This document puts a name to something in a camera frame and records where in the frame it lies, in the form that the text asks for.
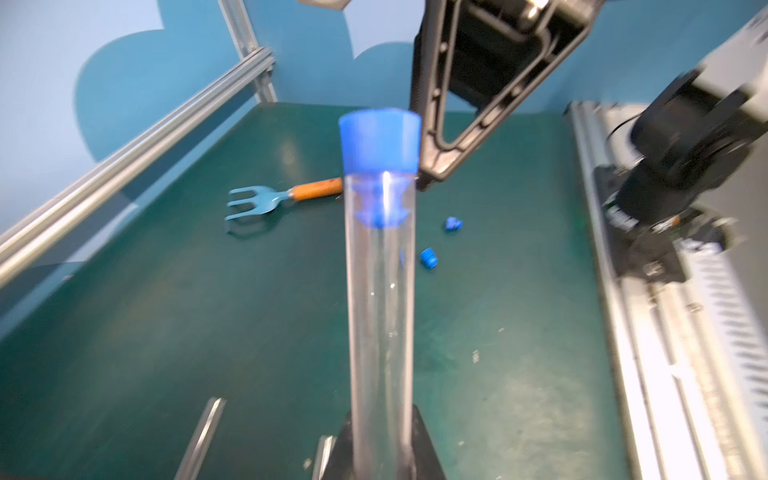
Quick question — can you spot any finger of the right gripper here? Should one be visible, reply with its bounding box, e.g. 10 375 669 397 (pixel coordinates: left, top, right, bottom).
409 0 604 191

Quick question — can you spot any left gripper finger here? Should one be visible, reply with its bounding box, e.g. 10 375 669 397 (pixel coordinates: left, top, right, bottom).
323 405 446 480

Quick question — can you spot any blue stopper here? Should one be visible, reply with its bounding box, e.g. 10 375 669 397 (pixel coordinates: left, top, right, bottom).
444 217 463 232
419 248 439 270
339 109 422 229

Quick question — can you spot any clear test tube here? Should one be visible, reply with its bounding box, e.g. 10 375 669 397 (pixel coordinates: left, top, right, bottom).
311 435 336 480
174 397 226 480
343 170 418 480

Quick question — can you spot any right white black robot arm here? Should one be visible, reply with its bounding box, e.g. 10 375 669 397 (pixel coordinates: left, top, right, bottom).
410 1 767 230

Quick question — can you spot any blue garden fork wooden handle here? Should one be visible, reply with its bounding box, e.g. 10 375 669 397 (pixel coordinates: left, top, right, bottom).
225 178 343 223

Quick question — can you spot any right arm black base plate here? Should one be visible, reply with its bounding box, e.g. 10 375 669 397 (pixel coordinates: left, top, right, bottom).
593 166 735 283

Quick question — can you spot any aluminium front rail bed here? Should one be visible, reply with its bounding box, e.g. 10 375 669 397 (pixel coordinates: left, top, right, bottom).
567 102 767 479

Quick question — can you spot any aluminium frame rail back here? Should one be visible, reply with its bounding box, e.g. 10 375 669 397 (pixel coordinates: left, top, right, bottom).
1 47 275 286

